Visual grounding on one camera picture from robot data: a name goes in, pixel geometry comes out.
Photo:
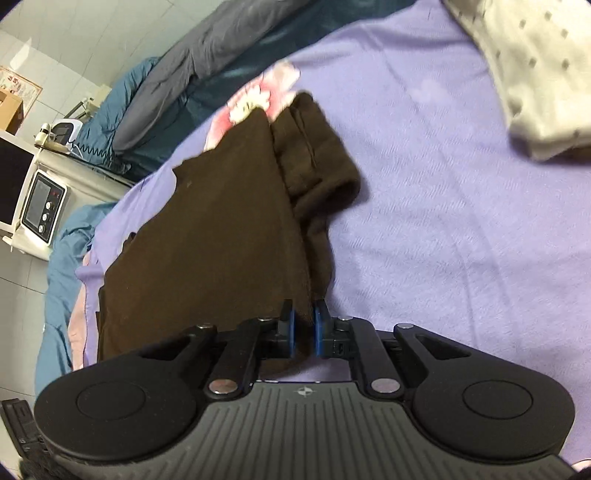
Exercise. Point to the white control panel appliance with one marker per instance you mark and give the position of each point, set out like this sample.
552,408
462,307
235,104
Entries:
92,184

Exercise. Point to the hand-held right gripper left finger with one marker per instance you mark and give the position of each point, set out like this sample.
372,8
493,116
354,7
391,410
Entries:
291,332

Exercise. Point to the grey teal quilt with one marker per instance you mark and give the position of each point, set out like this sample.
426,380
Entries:
184,60

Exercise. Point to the brown pants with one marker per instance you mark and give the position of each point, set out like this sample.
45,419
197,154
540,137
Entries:
207,230

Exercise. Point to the white blue desk device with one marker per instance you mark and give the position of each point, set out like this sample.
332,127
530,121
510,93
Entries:
67,131

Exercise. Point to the purple floral blanket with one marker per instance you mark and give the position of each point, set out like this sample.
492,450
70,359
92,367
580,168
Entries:
438,230

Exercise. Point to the white dotted garment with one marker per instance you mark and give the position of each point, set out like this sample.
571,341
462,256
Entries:
531,69

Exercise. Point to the teal bed sheet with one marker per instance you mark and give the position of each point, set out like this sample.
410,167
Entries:
60,286

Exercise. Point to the white framed monitor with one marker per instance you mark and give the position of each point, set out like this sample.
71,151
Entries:
11,180

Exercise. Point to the black ribbed object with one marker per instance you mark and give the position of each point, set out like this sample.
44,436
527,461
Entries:
23,434

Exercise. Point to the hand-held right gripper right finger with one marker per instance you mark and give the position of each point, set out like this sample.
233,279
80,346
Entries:
318,334

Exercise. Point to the white handheld device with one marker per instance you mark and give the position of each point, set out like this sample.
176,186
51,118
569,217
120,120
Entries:
44,134

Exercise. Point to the framed wall picture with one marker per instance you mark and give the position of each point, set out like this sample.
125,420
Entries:
23,83

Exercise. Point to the cardboard box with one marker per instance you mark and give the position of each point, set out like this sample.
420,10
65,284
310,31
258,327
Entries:
9,110

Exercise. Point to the white device with screen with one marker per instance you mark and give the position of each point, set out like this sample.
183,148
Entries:
44,207

